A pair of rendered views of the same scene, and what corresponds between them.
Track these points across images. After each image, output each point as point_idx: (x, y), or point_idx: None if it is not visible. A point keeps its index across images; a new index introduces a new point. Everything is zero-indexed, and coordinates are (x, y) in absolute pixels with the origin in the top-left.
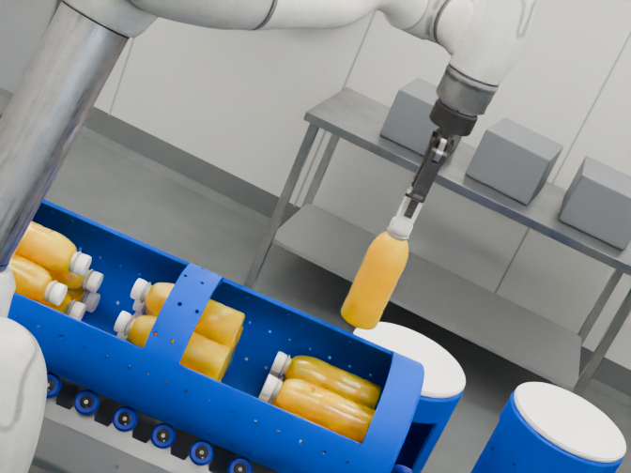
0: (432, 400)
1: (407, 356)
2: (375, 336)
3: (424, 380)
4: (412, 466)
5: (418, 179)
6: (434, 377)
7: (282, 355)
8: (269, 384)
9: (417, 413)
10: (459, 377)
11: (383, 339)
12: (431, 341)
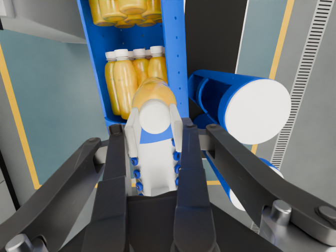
0: (227, 131)
1: (257, 112)
2: (266, 92)
3: (238, 126)
4: (218, 123)
5: (63, 163)
6: (245, 129)
7: (155, 49)
8: (115, 53)
9: (221, 125)
10: (256, 141)
11: (267, 97)
12: (285, 121)
